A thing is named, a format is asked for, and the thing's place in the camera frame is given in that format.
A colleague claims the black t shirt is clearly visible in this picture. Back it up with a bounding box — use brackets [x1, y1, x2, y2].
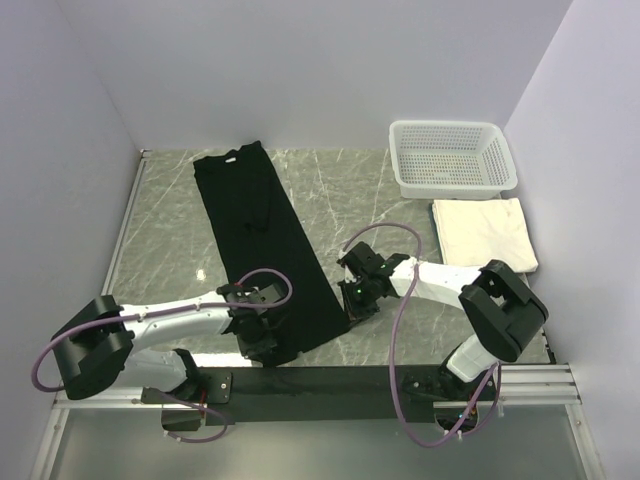
[193, 142, 350, 367]

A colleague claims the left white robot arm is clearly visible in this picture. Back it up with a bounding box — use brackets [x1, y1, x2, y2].
[52, 281, 292, 402]

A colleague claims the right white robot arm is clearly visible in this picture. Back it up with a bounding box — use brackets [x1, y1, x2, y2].
[337, 242, 549, 400]

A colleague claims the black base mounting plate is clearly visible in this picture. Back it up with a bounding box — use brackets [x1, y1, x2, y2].
[139, 364, 501, 429]

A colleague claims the folded white t shirt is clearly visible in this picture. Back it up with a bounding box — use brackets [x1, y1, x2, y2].
[432, 198, 539, 274]

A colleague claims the white perforated plastic basket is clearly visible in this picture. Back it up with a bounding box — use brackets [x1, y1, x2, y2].
[389, 120, 518, 200]

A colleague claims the aluminium front frame rail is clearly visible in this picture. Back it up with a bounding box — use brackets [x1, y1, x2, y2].
[52, 364, 582, 410]

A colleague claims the aluminium left side rail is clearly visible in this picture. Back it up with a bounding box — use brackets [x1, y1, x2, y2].
[77, 148, 151, 366]

